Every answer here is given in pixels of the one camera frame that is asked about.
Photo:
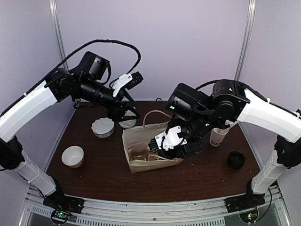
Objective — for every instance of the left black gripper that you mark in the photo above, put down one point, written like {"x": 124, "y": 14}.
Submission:
{"x": 116, "y": 115}

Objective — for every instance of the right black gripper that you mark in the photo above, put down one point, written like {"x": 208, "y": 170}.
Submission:
{"x": 190, "y": 149}

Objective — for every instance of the cardboard cup carrier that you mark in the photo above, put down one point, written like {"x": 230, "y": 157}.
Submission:
{"x": 143, "y": 154}

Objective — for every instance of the cream paper bag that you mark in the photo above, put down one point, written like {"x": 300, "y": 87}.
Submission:
{"x": 138, "y": 137}

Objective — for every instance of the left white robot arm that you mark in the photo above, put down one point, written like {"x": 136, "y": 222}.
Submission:
{"x": 81, "y": 82}

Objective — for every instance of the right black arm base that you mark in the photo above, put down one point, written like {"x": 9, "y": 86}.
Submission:
{"x": 243, "y": 202}

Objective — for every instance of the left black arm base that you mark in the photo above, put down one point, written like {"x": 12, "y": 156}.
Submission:
{"x": 61, "y": 202}

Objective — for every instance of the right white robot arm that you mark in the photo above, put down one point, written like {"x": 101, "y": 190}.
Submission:
{"x": 196, "y": 113}

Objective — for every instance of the stack of paper cups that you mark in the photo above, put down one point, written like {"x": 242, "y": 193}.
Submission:
{"x": 127, "y": 124}

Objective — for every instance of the white cup holding straws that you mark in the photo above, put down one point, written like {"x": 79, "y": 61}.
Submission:
{"x": 217, "y": 135}

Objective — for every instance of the white scalloped bowl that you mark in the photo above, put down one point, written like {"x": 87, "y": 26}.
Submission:
{"x": 103, "y": 127}

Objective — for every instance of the stack of black lids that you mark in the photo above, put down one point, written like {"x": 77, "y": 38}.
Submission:
{"x": 236, "y": 160}

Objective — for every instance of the white round bowl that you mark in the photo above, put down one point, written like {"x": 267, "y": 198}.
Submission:
{"x": 73, "y": 157}

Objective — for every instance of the aluminium front rail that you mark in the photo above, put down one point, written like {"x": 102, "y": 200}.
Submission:
{"x": 210, "y": 212}

